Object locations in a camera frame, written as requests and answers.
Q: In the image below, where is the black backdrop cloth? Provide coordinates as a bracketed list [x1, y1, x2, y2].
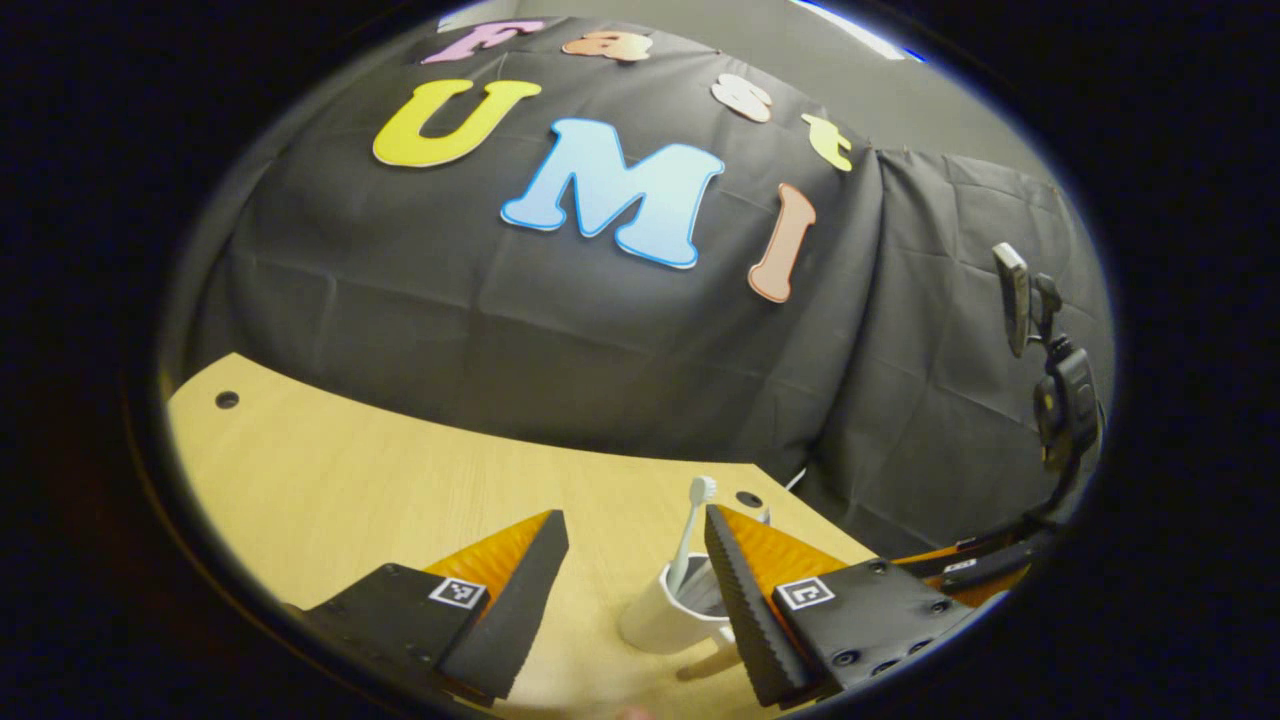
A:
[160, 15, 1116, 561]

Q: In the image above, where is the light wooden desktop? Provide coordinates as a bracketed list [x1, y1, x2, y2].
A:
[165, 352, 881, 719]

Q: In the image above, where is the pale grey toothbrush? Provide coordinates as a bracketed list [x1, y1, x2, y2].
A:
[665, 476, 718, 597]

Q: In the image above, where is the long ceiling light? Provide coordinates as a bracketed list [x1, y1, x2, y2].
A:
[790, 0, 926, 63]

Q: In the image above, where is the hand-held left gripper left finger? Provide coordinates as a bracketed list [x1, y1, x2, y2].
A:
[300, 510, 570, 706]

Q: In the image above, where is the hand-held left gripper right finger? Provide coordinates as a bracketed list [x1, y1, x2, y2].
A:
[704, 504, 978, 711]

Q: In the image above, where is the white cup with wooden handle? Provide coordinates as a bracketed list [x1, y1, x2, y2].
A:
[618, 555, 743, 657]

